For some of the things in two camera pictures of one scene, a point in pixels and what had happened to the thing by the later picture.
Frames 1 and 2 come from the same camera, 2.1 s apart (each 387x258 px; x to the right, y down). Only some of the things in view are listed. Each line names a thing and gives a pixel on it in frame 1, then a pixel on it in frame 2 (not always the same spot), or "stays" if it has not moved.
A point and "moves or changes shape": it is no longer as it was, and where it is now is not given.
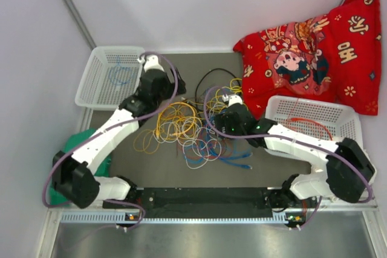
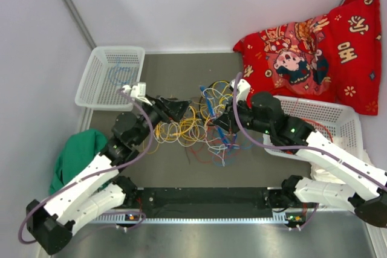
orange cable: x=302 y=119 stays
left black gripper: x=171 y=86 -> x=170 y=109
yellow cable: x=176 y=122 stays
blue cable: x=217 y=147 moves or changes shape
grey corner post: x=72 y=8 stays
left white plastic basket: x=112 y=74 stays
